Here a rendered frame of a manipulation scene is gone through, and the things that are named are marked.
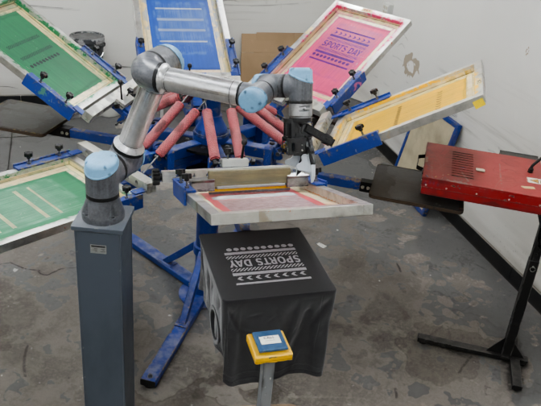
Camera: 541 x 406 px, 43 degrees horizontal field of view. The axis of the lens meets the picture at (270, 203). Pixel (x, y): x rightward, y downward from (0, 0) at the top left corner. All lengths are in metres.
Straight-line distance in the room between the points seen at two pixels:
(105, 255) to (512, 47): 3.08
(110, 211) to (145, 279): 1.87
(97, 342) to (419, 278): 2.46
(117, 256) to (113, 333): 0.35
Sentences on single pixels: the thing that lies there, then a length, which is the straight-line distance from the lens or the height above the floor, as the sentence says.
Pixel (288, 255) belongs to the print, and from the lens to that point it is 2.84.
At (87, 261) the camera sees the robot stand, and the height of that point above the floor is 1.05.
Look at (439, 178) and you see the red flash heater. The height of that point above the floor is 1.10.
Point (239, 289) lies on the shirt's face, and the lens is 2.62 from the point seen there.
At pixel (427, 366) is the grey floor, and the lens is 3.94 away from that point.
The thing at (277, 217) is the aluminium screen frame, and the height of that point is 1.32.
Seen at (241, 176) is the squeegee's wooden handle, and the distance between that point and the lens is 2.92.
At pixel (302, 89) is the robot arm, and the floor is 1.77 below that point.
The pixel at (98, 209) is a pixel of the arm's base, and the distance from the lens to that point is 2.49.
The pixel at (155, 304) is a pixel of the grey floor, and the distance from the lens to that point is 4.14.
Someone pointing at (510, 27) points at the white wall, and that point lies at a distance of 4.79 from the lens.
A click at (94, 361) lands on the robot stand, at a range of 2.87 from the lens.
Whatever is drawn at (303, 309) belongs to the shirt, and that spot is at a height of 0.87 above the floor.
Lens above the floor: 2.45
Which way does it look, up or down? 28 degrees down
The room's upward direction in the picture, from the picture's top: 5 degrees clockwise
